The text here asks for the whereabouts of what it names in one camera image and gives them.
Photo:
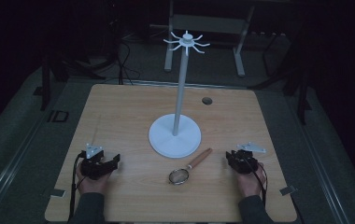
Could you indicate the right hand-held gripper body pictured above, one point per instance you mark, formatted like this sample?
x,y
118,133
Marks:
x,y
244,161

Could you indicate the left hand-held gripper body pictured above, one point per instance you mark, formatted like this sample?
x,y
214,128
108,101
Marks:
x,y
92,165

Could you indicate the white hook rack stand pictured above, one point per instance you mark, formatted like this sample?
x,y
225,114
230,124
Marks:
x,y
178,118

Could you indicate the person's left hand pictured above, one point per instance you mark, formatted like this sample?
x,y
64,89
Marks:
x,y
91,185

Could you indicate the person's right hand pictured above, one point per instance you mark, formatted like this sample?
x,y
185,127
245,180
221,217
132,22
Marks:
x,y
249,183

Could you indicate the grey tape strip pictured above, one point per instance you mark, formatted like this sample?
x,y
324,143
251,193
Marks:
x,y
57,193
287,190

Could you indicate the black stand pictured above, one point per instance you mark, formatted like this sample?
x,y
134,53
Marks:
x,y
45,84
301,90

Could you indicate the grey metal desk frame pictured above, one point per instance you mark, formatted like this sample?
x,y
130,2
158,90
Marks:
x,y
208,25

